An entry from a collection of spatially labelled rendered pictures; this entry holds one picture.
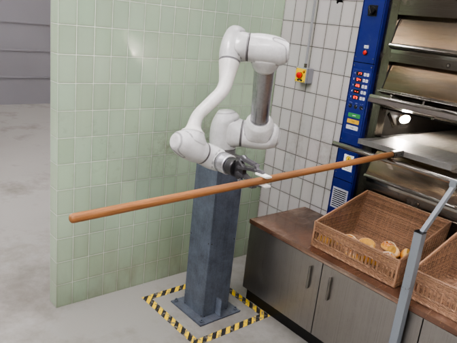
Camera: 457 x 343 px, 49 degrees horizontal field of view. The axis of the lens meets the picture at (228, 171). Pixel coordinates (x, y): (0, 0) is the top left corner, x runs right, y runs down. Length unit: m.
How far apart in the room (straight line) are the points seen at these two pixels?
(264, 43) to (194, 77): 0.96
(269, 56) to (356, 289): 1.26
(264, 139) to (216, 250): 0.73
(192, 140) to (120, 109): 0.99
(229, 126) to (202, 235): 0.68
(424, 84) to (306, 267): 1.21
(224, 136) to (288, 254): 0.79
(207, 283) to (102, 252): 0.69
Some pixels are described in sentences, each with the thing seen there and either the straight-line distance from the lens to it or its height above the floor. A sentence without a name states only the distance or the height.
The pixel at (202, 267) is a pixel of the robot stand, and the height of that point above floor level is 0.33.
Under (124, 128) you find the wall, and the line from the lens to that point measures 3.03.
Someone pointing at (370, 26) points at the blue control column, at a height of 1.81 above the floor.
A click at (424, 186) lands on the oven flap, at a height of 0.99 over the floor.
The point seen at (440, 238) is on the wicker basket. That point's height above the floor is 0.77.
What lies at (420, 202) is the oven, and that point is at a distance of 3.05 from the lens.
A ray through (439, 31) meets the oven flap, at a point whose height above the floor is 1.82.
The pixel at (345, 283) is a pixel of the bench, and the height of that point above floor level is 0.50.
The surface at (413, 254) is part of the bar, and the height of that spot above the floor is 0.84.
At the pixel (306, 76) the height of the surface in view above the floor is 1.46.
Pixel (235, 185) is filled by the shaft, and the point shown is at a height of 1.17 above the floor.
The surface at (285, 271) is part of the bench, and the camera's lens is 3.05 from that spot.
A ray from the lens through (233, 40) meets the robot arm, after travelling 2.39.
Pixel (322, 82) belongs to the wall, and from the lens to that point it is 3.40.
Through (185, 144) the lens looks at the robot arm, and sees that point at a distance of 2.06.
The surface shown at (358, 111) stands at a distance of 3.19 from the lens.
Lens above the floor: 1.76
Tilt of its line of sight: 17 degrees down
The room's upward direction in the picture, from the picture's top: 6 degrees clockwise
